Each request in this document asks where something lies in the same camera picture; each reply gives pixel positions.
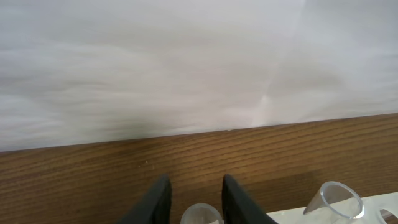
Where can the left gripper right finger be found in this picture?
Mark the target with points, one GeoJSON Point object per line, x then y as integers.
{"type": "Point", "coordinates": [237, 208]}

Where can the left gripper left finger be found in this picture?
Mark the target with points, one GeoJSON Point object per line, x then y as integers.
{"type": "Point", "coordinates": [155, 205]}

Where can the clear test tube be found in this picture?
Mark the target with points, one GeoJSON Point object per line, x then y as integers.
{"type": "Point", "coordinates": [202, 216]}
{"type": "Point", "coordinates": [335, 202]}

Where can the white test tube rack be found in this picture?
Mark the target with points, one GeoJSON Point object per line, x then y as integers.
{"type": "Point", "coordinates": [286, 217]}

